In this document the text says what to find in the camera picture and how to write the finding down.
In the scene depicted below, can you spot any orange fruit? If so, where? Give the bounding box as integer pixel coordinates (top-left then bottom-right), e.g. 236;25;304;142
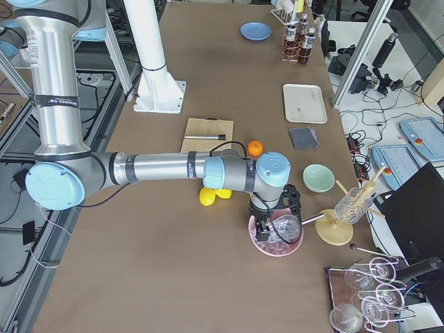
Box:
247;140;264;157

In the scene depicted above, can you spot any black laptop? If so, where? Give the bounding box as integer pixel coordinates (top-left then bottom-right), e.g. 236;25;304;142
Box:
376;162;443;259

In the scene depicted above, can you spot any wine glass rack tray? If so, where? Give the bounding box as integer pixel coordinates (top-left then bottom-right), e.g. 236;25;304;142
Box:
326;256;416;332

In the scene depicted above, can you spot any teach pendant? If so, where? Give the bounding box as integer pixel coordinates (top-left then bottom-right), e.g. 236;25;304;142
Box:
371;144;422;190
399;117;443;162

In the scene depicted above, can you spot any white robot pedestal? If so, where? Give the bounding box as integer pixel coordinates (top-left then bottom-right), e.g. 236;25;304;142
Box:
124;1;186;114

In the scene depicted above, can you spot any clear glass cup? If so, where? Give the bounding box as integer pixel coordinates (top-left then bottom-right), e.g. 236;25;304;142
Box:
334;187;373;225

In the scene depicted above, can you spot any dark sauce bottle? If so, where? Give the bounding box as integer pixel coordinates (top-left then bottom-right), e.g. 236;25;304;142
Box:
298;13;308;40
298;28;316;64
282;21;298;60

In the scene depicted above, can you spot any green bowl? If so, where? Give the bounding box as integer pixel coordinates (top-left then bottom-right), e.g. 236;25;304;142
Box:
302;164;336;193

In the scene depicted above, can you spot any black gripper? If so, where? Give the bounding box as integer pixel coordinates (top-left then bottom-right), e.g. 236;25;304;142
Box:
248;184;302;242

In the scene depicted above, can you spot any yellow lemon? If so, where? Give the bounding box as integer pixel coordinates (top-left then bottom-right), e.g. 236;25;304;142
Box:
199;187;216;207
215;189;232;199

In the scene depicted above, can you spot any wooden cutting board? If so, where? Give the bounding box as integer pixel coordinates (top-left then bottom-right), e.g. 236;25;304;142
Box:
180;118;234;153

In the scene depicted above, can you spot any copper wire bottle rack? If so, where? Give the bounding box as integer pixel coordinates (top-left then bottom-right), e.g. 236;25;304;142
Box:
282;19;316;65

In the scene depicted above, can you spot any grey cloth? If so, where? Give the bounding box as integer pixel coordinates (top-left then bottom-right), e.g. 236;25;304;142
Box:
289;126;320;149

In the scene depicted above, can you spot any blue plate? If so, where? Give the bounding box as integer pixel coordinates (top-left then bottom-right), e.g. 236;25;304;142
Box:
240;22;272;41

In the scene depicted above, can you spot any wooden cup stand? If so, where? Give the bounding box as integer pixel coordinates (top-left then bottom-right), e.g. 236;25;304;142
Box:
314;166;385;246

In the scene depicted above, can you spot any black water bottle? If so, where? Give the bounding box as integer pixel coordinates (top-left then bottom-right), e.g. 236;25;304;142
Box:
372;33;398;69

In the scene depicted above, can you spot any cream rabbit tray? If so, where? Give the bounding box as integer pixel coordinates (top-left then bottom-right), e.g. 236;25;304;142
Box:
283;83;327;124

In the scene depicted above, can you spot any pink basket plate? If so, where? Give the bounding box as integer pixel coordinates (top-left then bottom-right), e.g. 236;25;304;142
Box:
248;209;304;257

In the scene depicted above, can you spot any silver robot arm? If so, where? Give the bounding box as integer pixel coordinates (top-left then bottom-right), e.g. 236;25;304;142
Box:
12;1;301;241

